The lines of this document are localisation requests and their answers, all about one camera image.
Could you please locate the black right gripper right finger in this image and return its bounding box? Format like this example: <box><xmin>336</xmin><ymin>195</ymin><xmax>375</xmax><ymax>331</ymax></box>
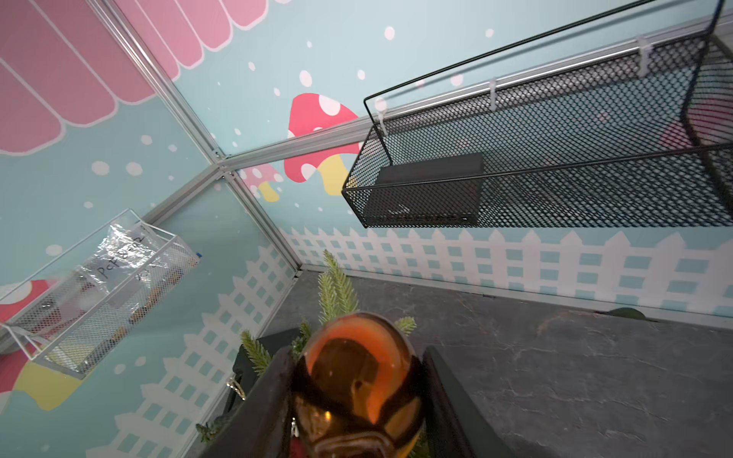
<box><xmin>422</xmin><ymin>347</ymin><xmax>515</xmax><ymax>458</ymax></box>

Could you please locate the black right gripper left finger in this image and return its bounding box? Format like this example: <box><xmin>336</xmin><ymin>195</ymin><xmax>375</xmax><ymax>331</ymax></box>
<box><xmin>202</xmin><ymin>347</ymin><xmax>295</xmax><ymax>458</ymax></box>

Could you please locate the brown shiny ball ornament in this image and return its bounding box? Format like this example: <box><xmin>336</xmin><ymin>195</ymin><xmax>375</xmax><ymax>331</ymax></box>
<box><xmin>290</xmin><ymin>312</ymin><xmax>426</xmax><ymax>457</ymax></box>

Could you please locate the small green christmas tree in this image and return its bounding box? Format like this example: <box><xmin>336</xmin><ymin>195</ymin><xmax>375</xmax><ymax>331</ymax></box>
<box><xmin>196</xmin><ymin>250</ymin><xmax>431</xmax><ymax>457</ymax></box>

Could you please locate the black plastic case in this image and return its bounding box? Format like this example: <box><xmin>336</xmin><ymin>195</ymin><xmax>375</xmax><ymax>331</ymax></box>
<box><xmin>221</xmin><ymin>328</ymin><xmax>303</xmax><ymax>417</ymax></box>

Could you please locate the clear plastic bag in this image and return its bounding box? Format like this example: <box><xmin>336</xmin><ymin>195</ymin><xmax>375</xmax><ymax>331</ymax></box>
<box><xmin>17</xmin><ymin>211</ymin><xmax>198</xmax><ymax>341</ymax></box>

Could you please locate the black box in basket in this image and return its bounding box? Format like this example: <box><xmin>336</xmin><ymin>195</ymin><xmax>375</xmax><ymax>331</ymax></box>
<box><xmin>363</xmin><ymin>154</ymin><xmax>483</xmax><ymax>227</ymax></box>

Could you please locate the black wire mesh basket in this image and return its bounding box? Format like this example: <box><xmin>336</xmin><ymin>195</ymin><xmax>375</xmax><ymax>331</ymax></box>
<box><xmin>342</xmin><ymin>2</ymin><xmax>732</xmax><ymax>228</ymax></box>

